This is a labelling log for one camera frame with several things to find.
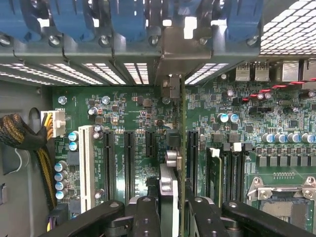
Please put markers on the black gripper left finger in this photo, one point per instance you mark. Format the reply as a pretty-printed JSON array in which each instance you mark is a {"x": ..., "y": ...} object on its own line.
[{"x": 98, "y": 218}]

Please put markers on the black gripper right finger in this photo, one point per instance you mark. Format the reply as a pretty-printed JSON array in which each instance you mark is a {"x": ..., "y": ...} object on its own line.
[{"x": 251, "y": 221}]

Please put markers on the CPU socket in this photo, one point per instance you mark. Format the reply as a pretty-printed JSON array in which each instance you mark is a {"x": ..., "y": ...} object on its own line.
[{"x": 281, "y": 209}]

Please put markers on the black RAM slot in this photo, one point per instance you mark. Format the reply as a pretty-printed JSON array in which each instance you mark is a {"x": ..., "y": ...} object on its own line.
[
  {"x": 236, "y": 175},
  {"x": 225, "y": 175}
]

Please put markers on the white PCI slot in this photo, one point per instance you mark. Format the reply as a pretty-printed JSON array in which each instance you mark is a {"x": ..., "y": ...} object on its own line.
[{"x": 87, "y": 168}]

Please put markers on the green RAM stick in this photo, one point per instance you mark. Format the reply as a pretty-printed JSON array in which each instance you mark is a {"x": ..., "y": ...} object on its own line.
[{"x": 214, "y": 180}]

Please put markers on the long black expansion slot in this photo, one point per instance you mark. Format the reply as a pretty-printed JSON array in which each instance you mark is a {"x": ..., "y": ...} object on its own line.
[
  {"x": 193, "y": 158},
  {"x": 108, "y": 163},
  {"x": 129, "y": 163}
]

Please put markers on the short black expansion slot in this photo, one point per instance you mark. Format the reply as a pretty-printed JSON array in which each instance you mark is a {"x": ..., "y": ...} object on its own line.
[{"x": 150, "y": 144}]

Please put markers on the white power connector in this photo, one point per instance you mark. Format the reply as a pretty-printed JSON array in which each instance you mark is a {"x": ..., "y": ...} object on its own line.
[{"x": 58, "y": 123}]

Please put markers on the green motherboard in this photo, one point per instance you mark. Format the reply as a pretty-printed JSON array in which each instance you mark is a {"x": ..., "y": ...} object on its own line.
[{"x": 128, "y": 98}]

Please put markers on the perforated slot cover plate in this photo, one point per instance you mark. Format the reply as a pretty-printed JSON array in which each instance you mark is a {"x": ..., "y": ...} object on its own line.
[
  {"x": 137, "y": 74},
  {"x": 105, "y": 74},
  {"x": 206, "y": 72},
  {"x": 71, "y": 74}
]

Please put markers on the black open PC case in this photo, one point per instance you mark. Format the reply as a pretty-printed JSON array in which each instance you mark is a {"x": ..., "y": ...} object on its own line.
[{"x": 19, "y": 93}]

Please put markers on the metal USB port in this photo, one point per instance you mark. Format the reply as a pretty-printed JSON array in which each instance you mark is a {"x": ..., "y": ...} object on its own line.
[
  {"x": 262, "y": 72},
  {"x": 243, "y": 72}
]

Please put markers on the square metal rear port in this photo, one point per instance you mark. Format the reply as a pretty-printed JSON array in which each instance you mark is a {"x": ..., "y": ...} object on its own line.
[{"x": 290, "y": 72}]

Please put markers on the metal network port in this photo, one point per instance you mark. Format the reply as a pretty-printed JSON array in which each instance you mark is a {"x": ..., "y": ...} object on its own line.
[{"x": 309, "y": 74}]

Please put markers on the blue slot retainer clip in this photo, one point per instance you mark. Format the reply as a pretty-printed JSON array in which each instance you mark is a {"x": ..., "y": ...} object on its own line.
[
  {"x": 128, "y": 19},
  {"x": 244, "y": 22},
  {"x": 17, "y": 19},
  {"x": 71, "y": 19}
]

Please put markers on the opened slot retainer clip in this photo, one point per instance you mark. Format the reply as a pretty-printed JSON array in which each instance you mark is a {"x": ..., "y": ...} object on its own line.
[{"x": 187, "y": 8}]

